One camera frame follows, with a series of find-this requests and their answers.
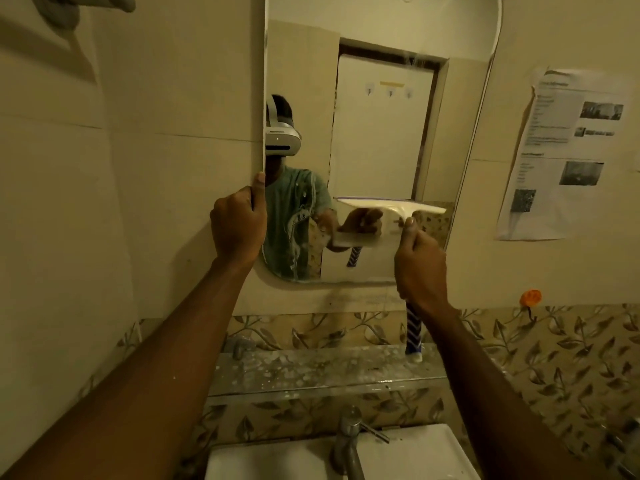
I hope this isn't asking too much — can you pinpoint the white wash basin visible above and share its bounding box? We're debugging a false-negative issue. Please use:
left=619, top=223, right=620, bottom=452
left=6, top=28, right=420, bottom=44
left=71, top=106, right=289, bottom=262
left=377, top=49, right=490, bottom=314
left=204, top=424, right=482, bottom=480

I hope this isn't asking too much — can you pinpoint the printed paper notice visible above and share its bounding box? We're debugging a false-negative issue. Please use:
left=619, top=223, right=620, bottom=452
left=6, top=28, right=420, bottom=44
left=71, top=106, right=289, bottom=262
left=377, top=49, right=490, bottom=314
left=496, top=68, right=632, bottom=242

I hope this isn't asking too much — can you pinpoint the glass wall shelf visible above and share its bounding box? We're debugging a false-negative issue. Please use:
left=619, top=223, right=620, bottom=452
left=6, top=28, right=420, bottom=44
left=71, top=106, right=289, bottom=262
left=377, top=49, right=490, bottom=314
left=207, top=344, right=449, bottom=406

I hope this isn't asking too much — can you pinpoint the grey hanging cloth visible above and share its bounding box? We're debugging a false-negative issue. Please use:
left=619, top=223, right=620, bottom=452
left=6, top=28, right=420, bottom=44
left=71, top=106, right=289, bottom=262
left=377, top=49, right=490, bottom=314
left=29, top=0, right=137, bottom=31

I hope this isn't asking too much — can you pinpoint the frameless wall mirror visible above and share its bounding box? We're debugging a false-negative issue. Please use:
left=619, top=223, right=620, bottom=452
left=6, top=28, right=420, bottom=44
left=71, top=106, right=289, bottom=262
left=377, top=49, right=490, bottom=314
left=261, top=0, right=503, bottom=286

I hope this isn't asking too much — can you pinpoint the grey wall tap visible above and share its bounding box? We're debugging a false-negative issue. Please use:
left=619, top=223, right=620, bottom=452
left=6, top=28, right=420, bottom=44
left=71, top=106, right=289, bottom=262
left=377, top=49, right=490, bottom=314
left=223, top=335, right=259, bottom=361

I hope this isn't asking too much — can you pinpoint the person's right hand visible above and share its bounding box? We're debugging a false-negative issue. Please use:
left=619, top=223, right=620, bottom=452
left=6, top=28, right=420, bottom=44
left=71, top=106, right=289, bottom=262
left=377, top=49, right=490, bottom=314
left=394, top=217, right=450, bottom=316

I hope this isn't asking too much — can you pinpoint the person's left forearm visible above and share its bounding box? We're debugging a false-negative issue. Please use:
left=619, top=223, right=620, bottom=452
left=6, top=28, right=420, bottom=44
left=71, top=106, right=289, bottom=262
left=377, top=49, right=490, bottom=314
left=0, top=257, right=254, bottom=480

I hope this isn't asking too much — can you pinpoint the person's left hand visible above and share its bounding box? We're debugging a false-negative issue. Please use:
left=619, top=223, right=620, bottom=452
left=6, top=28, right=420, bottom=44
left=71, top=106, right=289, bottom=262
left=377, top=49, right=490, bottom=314
left=210, top=172, right=268, bottom=271

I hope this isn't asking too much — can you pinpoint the white squeegee blue striped handle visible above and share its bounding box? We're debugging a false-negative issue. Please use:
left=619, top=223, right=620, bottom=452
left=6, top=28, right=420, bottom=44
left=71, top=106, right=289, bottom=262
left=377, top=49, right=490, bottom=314
left=333, top=196, right=448, bottom=363

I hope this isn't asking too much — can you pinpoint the person's right forearm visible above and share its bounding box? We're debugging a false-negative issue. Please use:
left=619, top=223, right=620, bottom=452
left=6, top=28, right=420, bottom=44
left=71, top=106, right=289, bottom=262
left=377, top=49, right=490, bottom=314
left=407, top=300, right=603, bottom=480

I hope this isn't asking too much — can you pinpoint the metal basin faucet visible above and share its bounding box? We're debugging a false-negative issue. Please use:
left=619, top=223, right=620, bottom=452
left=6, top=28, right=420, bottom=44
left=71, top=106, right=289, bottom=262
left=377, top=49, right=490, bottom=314
left=329, top=405, right=391, bottom=480

